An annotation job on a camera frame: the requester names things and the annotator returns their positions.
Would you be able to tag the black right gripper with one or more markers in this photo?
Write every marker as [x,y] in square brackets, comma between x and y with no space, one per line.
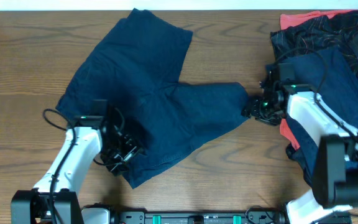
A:
[252,109]

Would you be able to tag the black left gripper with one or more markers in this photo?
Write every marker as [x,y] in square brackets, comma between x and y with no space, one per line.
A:
[132,141]

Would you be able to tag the navy blue shorts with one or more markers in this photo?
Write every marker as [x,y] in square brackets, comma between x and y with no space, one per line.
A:
[136,67]

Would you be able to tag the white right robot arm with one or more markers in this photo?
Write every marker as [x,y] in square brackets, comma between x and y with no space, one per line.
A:
[334,179]

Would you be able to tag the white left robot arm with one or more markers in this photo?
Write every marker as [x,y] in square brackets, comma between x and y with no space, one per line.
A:
[95,138]

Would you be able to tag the coral pink garment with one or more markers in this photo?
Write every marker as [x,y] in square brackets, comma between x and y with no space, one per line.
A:
[291,133]

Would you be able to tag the blue garment in pile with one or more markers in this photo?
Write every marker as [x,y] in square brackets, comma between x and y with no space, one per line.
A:
[339,91]

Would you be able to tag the black striped garment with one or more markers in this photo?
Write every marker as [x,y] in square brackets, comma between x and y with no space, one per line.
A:
[319,30]

